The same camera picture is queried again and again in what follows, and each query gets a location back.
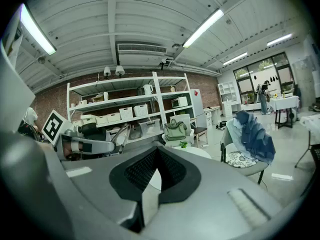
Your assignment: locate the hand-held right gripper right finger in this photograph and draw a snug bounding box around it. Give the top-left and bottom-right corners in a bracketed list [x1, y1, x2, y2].
[144, 145, 285, 240]

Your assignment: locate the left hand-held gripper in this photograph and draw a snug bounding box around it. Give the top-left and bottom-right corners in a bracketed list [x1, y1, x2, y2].
[41, 109, 116, 161]

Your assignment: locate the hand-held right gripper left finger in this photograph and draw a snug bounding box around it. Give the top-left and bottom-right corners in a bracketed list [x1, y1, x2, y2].
[47, 145, 159, 233]

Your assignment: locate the person's left hand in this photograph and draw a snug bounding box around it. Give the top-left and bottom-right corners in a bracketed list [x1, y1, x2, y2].
[63, 142, 84, 161]

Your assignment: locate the white perforated basket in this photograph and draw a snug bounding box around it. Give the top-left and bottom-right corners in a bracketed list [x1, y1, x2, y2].
[118, 106, 134, 121]
[133, 103, 149, 118]

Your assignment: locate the grey chair with dark legs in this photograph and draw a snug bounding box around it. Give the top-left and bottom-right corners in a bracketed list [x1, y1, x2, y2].
[219, 123, 273, 185]

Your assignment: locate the black-and-white patterned cushion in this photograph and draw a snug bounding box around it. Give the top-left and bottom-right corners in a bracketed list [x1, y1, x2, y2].
[226, 150, 260, 170]

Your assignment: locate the clear plastic storage box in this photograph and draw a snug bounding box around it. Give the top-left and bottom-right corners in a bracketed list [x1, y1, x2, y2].
[136, 118, 162, 136]

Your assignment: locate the light blue shirt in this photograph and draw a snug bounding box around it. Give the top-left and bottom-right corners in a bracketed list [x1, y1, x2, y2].
[225, 117, 251, 160]

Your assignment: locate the wooden chair with dark seat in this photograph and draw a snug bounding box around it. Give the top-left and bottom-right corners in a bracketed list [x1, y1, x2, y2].
[192, 126, 209, 149]

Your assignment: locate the dark blue jacket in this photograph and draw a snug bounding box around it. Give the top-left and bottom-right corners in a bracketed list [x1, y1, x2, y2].
[235, 109, 277, 166]

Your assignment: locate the olive green handbag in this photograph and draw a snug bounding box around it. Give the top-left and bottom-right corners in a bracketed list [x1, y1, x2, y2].
[163, 118, 188, 142]

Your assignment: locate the white office chair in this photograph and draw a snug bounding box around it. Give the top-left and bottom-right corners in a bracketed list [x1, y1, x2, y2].
[161, 113, 196, 148]

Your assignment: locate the white metal shelf rack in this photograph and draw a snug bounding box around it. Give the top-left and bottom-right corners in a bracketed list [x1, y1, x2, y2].
[66, 71, 197, 145]

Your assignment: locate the white desk with wooden top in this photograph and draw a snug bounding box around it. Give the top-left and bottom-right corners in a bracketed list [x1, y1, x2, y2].
[203, 105, 222, 125]

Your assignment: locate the white refrigerator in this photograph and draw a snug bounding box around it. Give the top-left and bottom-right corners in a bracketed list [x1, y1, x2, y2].
[189, 88, 209, 129]

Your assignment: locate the white microwave oven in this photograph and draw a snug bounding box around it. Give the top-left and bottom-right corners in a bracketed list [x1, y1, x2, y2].
[171, 96, 189, 109]

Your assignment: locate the white cubby cabinet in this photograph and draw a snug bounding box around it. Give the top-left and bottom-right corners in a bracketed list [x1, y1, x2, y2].
[217, 80, 242, 118]

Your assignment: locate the white ceiling air conditioner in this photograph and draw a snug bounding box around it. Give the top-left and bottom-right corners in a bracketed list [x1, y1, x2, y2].
[116, 42, 175, 68]

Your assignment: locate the table with plain white cloth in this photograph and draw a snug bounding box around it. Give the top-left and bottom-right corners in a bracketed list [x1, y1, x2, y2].
[269, 95, 301, 130]

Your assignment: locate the table with patterned white cloth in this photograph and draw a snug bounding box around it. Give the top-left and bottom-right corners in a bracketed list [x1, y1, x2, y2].
[294, 113, 320, 170]

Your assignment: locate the ceiling tube light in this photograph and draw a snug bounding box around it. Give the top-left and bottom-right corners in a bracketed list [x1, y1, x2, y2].
[19, 3, 57, 56]
[222, 51, 249, 66]
[266, 33, 293, 47]
[182, 8, 225, 49]

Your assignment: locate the black-framed window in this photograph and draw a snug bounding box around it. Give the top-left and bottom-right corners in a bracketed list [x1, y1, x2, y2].
[232, 51, 295, 103]

